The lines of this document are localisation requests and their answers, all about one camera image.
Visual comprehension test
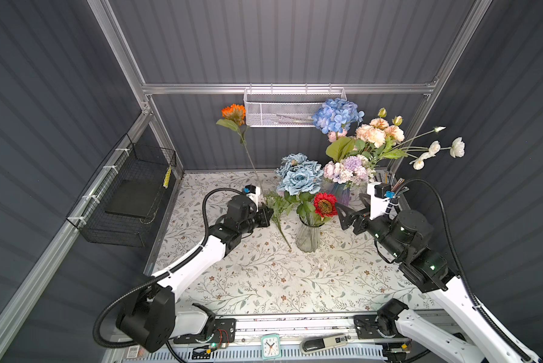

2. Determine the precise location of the left black corrugated cable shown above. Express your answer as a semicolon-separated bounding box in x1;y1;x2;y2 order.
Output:
92;187;245;349

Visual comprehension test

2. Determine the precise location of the blue purple glass vase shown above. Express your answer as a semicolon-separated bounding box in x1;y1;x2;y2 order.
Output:
327;181;356;207

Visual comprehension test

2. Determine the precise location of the pale pink peony flower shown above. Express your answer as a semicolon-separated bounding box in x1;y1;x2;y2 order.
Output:
356;107;389;148

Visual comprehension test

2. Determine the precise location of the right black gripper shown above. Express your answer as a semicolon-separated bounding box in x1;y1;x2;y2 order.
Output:
334;191;405;261

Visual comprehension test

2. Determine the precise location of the small green alarm clock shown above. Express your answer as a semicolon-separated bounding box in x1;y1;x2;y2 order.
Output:
260;334;282;360

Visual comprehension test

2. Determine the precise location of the black wire basket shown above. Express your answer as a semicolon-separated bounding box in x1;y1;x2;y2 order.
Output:
67;138;177;247

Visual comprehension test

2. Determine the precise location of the pink rose stem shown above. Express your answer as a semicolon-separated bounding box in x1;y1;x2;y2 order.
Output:
327;130;347;143

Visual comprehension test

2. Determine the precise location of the clear ribbed glass vase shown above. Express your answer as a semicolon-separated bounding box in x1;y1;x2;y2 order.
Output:
296;217;322;253

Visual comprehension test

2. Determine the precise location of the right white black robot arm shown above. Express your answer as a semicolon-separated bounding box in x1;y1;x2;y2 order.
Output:
336;204;542;362

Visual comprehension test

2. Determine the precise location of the right black corrugated cable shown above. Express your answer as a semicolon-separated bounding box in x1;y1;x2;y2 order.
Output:
395;178;533;363

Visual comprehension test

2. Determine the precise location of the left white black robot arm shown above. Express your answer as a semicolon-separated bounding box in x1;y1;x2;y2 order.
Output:
116;186;273;352

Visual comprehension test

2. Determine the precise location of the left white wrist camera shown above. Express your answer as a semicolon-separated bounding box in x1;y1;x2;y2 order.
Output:
243;185;263;209

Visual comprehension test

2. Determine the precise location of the blue hydrangea flower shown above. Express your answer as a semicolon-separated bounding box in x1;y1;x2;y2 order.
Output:
312;98;365;137

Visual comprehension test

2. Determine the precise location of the red flower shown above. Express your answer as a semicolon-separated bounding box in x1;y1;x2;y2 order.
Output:
313;193;337;225

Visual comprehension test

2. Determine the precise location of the grey stapler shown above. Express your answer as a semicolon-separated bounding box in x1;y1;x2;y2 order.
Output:
300;334;350;355

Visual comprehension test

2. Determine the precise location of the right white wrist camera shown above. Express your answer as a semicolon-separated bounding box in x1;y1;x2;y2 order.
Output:
367;182;392;220

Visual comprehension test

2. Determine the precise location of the black corrugated cable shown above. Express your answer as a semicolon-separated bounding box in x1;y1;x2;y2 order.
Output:
92;187;245;349
395;178;533;363

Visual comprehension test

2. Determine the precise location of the white poppy flower stem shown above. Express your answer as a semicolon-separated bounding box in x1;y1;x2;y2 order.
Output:
383;126;466;171

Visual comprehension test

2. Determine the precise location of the light blue flower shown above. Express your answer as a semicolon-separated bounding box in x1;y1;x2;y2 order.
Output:
276;153;324;225

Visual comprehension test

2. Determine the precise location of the white wire mesh basket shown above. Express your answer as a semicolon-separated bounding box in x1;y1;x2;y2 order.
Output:
244;86;347;128

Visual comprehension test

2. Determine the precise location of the orange flower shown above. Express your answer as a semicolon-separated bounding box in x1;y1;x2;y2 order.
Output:
216;104;263;190

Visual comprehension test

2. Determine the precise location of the floral patterned table mat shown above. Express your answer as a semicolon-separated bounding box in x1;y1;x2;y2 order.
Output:
155;172;436;315

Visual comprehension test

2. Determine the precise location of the cream peach rose stem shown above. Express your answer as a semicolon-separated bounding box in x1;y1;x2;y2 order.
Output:
384;116;405;143

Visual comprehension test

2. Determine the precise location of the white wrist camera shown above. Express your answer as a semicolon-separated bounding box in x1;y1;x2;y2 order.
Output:
367;182;392;220
243;185;263;209

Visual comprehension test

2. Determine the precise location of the lilac small blossom sprig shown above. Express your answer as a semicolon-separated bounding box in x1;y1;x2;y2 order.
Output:
323;155;376;185

